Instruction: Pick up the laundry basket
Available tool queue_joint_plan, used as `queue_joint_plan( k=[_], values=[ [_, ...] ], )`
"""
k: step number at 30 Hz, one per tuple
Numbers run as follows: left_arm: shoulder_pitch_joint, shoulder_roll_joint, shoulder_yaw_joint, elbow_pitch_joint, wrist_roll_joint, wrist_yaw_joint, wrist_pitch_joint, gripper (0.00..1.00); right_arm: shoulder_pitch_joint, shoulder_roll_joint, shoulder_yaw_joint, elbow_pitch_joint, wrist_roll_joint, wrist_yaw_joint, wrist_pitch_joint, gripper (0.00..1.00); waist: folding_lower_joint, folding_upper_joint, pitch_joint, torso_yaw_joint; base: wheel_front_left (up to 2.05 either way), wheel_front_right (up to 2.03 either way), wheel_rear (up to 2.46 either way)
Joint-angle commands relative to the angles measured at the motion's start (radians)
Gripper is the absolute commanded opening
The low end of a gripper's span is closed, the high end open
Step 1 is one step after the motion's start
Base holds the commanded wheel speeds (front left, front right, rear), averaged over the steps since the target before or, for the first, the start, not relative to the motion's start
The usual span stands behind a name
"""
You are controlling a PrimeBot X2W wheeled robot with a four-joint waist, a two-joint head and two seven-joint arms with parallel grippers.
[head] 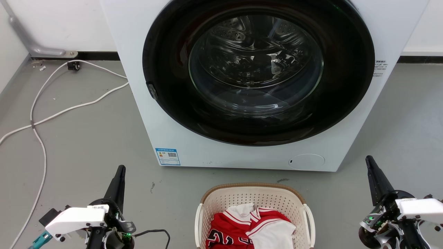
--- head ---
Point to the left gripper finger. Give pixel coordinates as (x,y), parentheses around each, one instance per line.
(112,192)
(121,188)

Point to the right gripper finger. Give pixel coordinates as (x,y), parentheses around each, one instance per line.
(373,183)
(382,185)

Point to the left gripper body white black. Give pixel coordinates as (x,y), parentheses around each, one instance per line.
(78,218)

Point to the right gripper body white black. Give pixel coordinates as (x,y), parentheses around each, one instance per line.
(415,211)

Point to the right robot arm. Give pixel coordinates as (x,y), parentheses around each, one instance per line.
(413,237)

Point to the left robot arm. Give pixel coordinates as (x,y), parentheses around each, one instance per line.
(95,240)

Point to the cream perforated laundry basket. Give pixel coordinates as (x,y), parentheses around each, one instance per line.
(258,197)

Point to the blue energy label sticker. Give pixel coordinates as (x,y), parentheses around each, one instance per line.
(168,156)

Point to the white front-load washing machine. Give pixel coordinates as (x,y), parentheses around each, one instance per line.
(349,131)

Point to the round white filter cover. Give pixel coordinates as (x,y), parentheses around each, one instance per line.
(306,161)

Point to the white garment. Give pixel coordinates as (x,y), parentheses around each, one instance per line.
(275,235)

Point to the small printed text sticker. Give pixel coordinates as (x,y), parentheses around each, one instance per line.
(380,68)

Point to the red basketball jersey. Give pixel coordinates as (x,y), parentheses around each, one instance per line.
(230,231)

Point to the round black washing machine door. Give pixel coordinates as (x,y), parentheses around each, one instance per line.
(166,69)

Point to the black skirting strip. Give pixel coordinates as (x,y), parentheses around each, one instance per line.
(97,56)
(420,59)

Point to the steel washing machine drum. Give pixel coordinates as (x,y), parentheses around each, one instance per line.
(256,58)

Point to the grey wall pipe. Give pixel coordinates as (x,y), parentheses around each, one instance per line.
(24,38)

